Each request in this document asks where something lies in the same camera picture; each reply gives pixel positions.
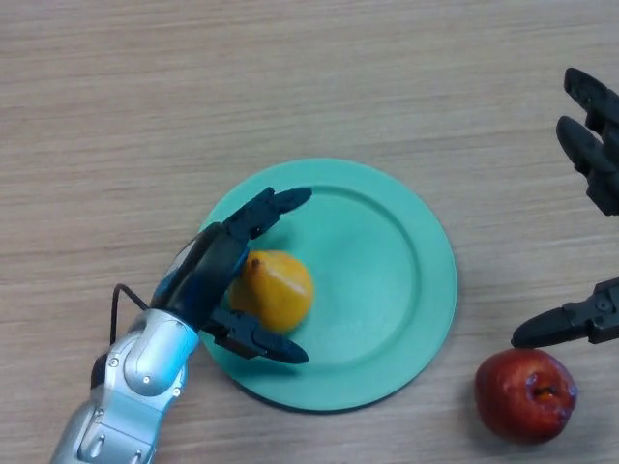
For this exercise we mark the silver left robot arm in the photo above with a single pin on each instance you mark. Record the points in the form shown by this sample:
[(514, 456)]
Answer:
[(126, 377)]

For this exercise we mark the yellow pear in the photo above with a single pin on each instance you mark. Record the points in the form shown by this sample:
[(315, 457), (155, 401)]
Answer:
[(278, 295)]

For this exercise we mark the green round plate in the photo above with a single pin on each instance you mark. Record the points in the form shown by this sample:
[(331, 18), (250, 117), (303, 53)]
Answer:
[(348, 285)]

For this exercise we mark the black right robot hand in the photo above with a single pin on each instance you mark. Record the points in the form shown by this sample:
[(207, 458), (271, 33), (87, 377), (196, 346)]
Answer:
[(595, 145)]

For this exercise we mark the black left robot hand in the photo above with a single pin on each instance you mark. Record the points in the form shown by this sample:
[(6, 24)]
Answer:
[(203, 275)]

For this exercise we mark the red apple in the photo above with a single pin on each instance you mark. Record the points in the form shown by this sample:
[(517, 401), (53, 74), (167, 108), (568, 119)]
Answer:
[(522, 396)]

